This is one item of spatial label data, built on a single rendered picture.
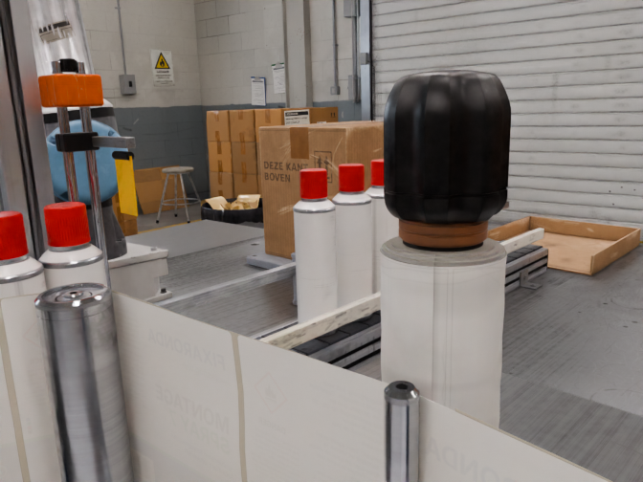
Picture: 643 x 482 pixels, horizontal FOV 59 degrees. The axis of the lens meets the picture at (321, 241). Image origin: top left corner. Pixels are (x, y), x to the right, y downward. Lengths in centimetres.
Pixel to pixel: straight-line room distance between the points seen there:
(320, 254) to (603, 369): 38
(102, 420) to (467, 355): 22
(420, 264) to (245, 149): 427
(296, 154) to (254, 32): 579
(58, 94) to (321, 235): 32
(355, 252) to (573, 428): 33
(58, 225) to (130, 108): 651
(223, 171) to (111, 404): 452
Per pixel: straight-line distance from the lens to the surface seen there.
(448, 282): 36
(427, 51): 534
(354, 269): 74
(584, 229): 151
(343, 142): 105
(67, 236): 52
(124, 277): 102
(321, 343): 70
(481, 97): 36
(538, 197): 496
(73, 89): 59
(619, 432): 58
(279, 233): 120
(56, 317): 32
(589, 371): 80
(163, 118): 725
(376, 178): 78
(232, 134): 470
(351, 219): 73
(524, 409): 58
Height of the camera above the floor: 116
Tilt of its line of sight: 13 degrees down
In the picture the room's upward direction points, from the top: 2 degrees counter-clockwise
